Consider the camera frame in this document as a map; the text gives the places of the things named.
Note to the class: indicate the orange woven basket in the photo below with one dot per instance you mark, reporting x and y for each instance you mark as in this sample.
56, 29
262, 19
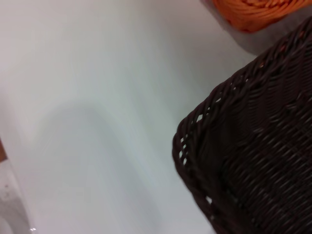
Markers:
256, 12

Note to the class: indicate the white rounded robot base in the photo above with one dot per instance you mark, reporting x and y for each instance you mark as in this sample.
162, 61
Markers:
9, 200

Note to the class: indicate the dark brown woven basket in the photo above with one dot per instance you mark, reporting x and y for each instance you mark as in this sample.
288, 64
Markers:
256, 151

